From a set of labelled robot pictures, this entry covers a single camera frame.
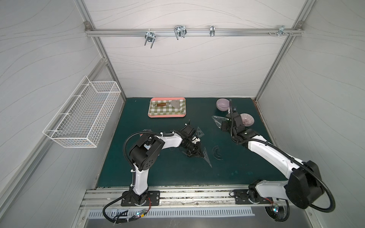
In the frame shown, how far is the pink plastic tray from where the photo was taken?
1.13 metres

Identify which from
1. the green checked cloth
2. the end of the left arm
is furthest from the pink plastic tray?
the end of the left arm

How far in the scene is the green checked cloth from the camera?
44.5 inches

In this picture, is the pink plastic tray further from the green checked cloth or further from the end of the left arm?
the end of the left arm
